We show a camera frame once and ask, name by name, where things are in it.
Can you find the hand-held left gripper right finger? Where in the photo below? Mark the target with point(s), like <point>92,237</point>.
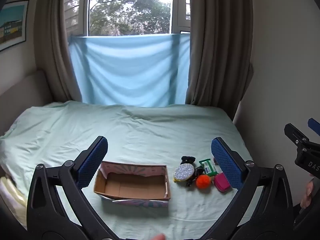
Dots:
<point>226,165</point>

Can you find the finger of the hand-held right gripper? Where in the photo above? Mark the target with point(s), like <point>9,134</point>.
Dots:
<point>313,126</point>
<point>293,135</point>

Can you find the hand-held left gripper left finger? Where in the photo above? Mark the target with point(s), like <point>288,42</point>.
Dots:
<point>93,165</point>

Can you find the pink pouch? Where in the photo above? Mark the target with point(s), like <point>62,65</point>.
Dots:
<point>222,183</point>

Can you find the orange pompom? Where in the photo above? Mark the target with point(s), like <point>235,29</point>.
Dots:
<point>203,182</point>

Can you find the printed cardboard box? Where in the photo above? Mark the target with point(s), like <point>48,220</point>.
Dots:
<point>130,185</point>

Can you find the person's right hand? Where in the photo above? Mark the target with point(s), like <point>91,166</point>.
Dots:
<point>308,195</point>

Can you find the green tissue packet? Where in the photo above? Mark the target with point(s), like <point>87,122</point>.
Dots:
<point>207,167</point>

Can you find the black scrunchie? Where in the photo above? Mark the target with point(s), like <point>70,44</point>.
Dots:
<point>188,159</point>

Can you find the silver glitter round compact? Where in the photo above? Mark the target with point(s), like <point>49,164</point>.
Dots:
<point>184,173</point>

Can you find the pale green bed sheet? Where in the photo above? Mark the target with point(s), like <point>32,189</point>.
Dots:
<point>137,132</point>

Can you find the beige headboard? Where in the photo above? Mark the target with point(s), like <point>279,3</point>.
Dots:
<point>22,97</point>

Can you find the light blue cloth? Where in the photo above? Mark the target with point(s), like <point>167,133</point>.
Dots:
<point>130,70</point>

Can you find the brown curtain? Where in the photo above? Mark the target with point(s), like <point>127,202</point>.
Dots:
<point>58,42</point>
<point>217,50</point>

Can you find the glass window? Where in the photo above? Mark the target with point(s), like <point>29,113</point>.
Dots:
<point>130,7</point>

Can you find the framed wall picture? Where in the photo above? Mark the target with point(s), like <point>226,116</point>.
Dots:
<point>12,25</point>

